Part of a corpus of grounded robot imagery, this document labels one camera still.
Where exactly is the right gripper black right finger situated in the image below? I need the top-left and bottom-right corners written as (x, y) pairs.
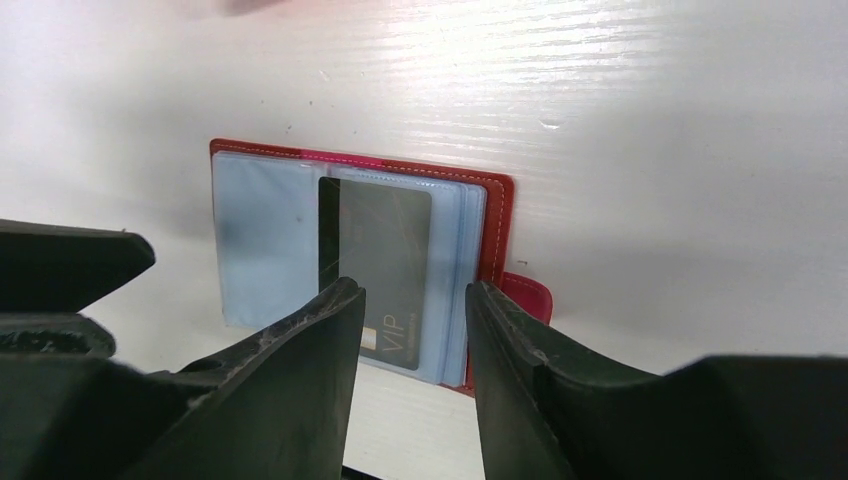
top-left (466, 282), bottom-right (847, 479)

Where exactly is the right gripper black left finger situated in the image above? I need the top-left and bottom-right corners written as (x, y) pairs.
top-left (1, 278), bottom-right (366, 479)

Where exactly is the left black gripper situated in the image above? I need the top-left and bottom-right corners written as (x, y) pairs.
top-left (1, 220), bottom-right (156, 358)

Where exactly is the red leather card holder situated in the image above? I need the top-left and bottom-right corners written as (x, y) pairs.
top-left (209, 139), bottom-right (553, 396)

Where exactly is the black VIP credit card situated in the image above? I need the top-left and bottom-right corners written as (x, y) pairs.
top-left (318, 177), bottom-right (432, 370)

